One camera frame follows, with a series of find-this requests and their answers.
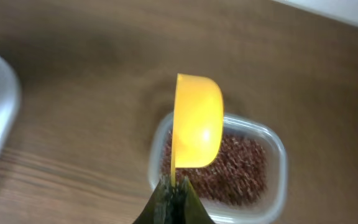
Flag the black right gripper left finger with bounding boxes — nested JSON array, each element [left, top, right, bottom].
[[133, 175, 174, 224]]

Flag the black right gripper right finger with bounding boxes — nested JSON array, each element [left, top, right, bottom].
[[174, 177, 214, 224]]

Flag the yellow plastic measuring scoop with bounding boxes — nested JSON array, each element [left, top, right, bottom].
[[170, 73, 224, 186]]

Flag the red adzuki beans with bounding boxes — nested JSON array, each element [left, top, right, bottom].
[[176, 134, 267, 206]]

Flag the clear plastic container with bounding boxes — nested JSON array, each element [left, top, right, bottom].
[[148, 112, 288, 223]]

